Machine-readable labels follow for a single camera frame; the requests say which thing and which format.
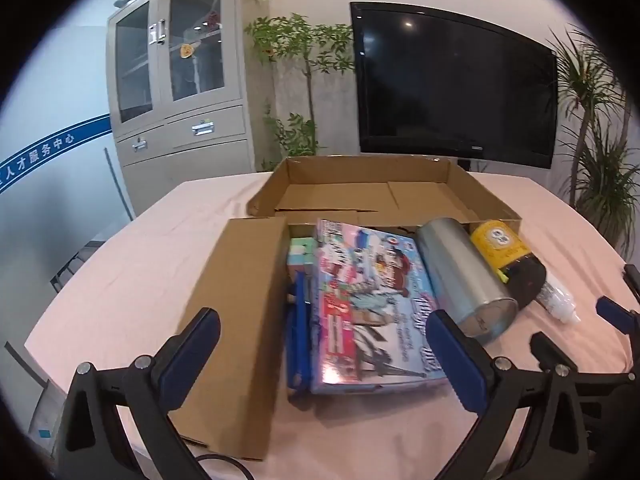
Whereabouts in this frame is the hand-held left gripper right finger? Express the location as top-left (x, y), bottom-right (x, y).
top-left (426, 309), bottom-right (601, 480)

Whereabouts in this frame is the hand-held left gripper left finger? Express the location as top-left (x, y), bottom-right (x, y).
top-left (52, 306), bottom-right (222, 480)

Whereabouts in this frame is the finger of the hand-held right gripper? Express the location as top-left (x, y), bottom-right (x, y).
top-left (596, 294), bottom-right (640, 335)
top-left (529, 331), bottom-right (640, 397)

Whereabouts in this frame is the brown cardboard box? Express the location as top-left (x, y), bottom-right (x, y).
top-left (170, 156), bottom-right (523, 461)

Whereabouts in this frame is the small clear bottle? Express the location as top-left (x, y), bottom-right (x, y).
top-left (535, 280), bottom-right (582, 325)

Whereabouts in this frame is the silver metal can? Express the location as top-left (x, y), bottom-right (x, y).
top-left (415, 217), bottom-right (518, 346)

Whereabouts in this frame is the pink tablecloth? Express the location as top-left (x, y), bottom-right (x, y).
top-left (24, 170), bottom-right (640, 480)

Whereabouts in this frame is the colourful picture puzzle box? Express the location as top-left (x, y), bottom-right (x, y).
top-left (310, 218), bottom-right (451, 396)

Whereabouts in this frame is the black jar with yellow label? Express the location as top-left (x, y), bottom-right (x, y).
top-left (469, 220), bottom-right (547, 316)

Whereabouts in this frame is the pastel puzzle cube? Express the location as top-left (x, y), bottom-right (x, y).
top-left (287, 236), bottom-right (318, 281)

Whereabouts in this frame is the spiky palm plant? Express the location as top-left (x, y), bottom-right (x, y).
top-left (547, 25), bottom-right (640, 256)

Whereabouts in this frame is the grey chair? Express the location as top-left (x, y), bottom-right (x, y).
top-left (4, 342), bottom-right (68, 461)

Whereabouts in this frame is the grey metal cabinet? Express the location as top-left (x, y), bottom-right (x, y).
top-left (106, 0), bottom-right (273, 218)

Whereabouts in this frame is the black flat television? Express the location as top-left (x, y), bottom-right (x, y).
top-left (349, 1), bottom-right (558, 170)

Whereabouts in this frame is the leafy green indoor tree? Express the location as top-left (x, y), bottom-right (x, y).
top-left (245, 12), bottom-right (356, 172)

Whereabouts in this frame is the black cable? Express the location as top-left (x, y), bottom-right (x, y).
top-left (192, 454), bottom-right (257, 480)

